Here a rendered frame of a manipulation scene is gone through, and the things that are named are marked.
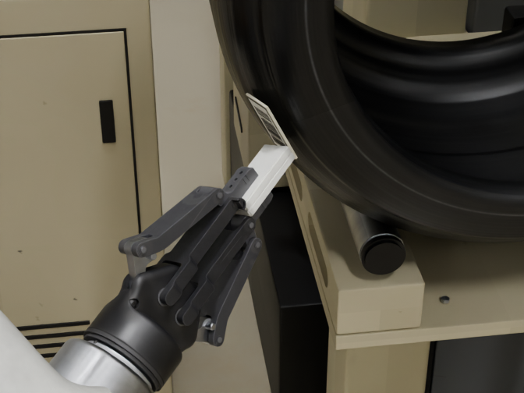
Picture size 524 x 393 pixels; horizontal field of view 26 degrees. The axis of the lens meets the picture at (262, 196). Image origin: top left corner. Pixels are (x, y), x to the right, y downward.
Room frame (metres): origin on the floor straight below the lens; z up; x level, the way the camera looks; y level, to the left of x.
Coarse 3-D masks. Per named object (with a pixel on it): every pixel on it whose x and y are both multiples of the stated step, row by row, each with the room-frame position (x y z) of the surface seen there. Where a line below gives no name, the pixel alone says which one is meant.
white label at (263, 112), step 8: (248, 96) 0.86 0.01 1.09; (256, 104) 0.85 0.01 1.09; (264, 104) 0.83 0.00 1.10; (256, 112) 0.86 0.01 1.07; (264, 112) 0.84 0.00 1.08; (264, 120) 0.85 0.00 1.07; (272, 120) 0.83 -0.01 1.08; (272, 128) 0.84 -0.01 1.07; (280, 128) 0.83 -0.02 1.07; (272, 136) 0.86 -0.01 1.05; (280, 136) 0.83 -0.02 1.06; (280, 144) 0.85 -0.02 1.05; (288, 144) 0.83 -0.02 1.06
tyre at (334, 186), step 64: (256, 0) 0.84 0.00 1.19; (320, 0) 0.83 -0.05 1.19; (256, 64) 0.85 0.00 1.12; (320, 64) 0.83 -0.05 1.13; (384, 64) 1.13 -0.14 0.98; (448, 64) 1.14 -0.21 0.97; (512, 64) 1.15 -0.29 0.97; (320, 128) 0.84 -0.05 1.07; (384, 128) 1.07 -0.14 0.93; (448, 128) 1.10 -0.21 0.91; (512, 128) 1.09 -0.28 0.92; (384, 192) 0.84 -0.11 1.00; (448, 192) 0.85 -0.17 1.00; (512, 192) 0.86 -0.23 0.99
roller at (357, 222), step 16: (352, 224) 0.92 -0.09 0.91; (368, 224) 0.90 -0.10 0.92; (384, 224) 0.90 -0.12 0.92; (368, 240) 0.88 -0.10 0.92; (384, 240) 0.88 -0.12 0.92; (400, 240) 0.89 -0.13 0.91; (368, 256) 0.87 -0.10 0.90; (384, 256) 0.88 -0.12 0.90; (400, 256) 0.88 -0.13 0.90; (384, 272) 0.88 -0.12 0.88
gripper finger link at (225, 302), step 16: (256, 240) 0.77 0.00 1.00; (240, 256) 0.78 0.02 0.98; (256, 256) 0.77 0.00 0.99; (224, 272) 0.76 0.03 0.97; (240, 272) 0.75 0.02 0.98; (224, 288) 0.74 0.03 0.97; (240, 288) 0.74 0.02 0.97; (208, 304) 0.74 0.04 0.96; (224, 304) 0.73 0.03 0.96; (224, 320) 0.72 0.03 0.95; (208, 336) 0.71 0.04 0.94; (224, 336) 0.72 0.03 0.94
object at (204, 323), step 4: (200, 320) 0.72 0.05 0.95; (204, 320) 0.72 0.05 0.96; (208, 320) 0.72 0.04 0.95; (200, 324) 0.72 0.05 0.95; (204, 324) 0.72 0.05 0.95; (208, 324) 0.72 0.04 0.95; (212, 324) 0.71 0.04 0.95; (200, 328) 0.71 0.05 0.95; (204, 328) 0.72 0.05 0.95; (208, 328) 0.71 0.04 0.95; (212, 328) 0.71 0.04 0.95; (200, 332) 0.71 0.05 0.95; (204, 332) 0.71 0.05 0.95; (208, 332) 0.72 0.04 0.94; (200, 336) 0.71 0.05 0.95; (204, 336) 0.71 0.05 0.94; (196, 340) 0.71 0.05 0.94; (200, 340) 0.71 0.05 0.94; (204, 340) 0.71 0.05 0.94; (208, 344) 0.71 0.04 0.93
